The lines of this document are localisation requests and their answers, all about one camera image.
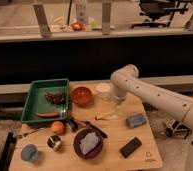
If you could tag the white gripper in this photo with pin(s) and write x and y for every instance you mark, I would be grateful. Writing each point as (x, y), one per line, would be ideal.
(118, 100)

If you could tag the yellow banana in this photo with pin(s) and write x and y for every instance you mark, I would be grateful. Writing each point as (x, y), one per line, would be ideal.
(110, 116)

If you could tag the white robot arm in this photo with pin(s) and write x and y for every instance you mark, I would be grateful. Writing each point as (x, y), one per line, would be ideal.
(125, 80)

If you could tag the white plastic cup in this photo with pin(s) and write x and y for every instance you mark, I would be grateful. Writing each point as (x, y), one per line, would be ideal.
(104, 91)

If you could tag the metal cup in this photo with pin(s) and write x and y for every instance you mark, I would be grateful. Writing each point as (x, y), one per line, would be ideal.
(54, 142)

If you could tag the blue plastic cup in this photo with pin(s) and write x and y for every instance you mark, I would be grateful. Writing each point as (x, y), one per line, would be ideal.
(29, 153)

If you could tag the blue sponge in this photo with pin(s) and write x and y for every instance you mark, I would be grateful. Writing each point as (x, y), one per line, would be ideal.
(136, 120)

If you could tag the orange red bowl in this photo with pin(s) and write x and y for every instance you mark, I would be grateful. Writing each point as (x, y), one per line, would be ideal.
(81, 96)

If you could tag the black remote control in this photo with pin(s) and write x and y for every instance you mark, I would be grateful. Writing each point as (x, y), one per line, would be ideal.
(130, 147)

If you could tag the grey crumpled cloth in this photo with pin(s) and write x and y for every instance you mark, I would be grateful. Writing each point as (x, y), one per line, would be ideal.
(89, 142)

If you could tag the small black object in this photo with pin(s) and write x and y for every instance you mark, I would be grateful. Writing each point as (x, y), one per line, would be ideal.
(73, 125)

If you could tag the dark purple bowl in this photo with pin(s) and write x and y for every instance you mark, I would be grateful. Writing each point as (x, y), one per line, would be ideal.
(92, 154)

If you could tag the bunch of dark grapes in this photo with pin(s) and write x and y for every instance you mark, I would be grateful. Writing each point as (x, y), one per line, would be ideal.
(55, 98)

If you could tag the orange fruit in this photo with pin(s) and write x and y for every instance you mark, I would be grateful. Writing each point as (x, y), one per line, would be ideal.
(58, 127)

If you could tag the red chili pepper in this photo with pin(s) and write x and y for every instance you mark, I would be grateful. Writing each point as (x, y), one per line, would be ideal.
(48, 115)

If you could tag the green plastic tray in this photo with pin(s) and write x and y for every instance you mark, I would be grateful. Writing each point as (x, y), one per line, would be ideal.
(36, 101)

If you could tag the red fruit on shelf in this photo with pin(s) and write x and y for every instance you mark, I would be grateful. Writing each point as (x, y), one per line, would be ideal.
(77, 26)

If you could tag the black office chair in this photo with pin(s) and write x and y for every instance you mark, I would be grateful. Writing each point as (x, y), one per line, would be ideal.
(160, 12)

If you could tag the metal spoon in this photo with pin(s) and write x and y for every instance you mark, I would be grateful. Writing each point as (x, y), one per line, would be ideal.
(20, 136)

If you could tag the black chair beside table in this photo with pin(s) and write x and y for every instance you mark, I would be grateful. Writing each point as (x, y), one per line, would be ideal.
(6, 152)

